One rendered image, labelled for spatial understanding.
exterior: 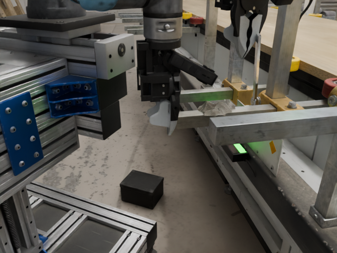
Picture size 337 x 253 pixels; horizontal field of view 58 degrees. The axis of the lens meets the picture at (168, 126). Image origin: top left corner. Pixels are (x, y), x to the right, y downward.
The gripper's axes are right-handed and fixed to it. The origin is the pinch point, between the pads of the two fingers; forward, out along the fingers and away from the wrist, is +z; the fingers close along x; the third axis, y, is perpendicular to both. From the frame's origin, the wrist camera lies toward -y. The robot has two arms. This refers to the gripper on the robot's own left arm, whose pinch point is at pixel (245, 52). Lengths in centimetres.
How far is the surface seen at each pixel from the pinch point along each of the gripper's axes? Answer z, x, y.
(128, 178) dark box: 88, -6, 81
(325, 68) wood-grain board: 8.6, -34.0, 1.6
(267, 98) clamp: 12.1, -8.6, -0.8
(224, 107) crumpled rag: 11.6, 4.7, -0.5
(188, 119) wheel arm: 13.6, 12.7, 1.9
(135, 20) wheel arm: 17, -53, 164
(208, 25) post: 3, -26, 46
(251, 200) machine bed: 82, -47, 29
